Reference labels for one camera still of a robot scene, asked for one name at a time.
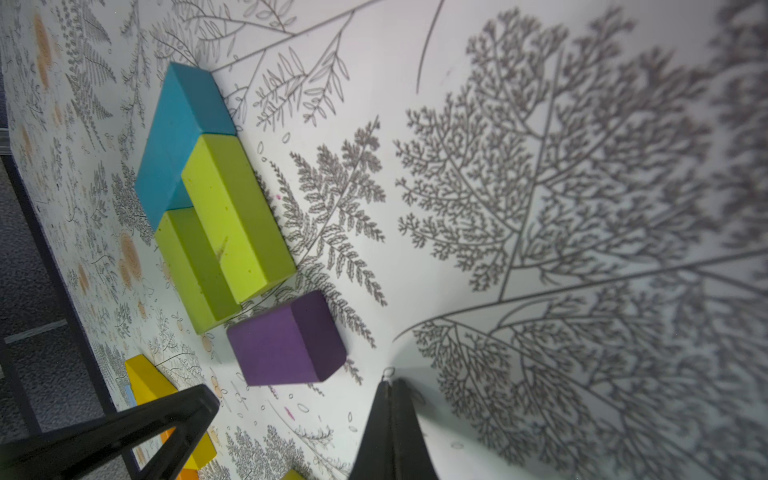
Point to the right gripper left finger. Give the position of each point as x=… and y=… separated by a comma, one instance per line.
x=75, y=451

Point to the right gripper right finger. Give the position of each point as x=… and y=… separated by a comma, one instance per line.
x=393, y=446

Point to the purple block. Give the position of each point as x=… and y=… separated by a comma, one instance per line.
x=294, y=343

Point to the lime green block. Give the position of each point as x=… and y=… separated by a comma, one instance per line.
x=236, y=217
x=195, y=270

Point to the teal block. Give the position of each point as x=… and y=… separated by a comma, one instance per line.
x=189, y=105

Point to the light blue block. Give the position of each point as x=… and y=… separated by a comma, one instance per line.
x=128, y=396

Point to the long yellow block left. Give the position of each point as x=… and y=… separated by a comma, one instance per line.
x=149, y=384

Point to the long yellow block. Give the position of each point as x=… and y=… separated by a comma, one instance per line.
x=149, y=384
x=292, y=475

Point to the orange block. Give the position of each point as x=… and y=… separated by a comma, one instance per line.
x=186, y=474

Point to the long yellow block right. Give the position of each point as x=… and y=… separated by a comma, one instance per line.
x=292, y=475

